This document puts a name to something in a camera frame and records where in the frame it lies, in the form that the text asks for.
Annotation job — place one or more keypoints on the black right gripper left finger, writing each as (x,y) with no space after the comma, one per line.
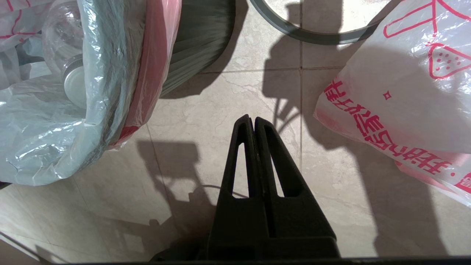
(239,221)

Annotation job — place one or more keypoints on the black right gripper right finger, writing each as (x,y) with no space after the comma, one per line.
(298,221)

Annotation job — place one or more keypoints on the used white red-print trash bag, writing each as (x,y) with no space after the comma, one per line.
(55,140)

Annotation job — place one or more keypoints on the new white red-print plastic bag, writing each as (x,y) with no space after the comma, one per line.
(404,92)

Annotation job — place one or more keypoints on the clear plastic bottle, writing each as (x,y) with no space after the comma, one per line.
(62,33)

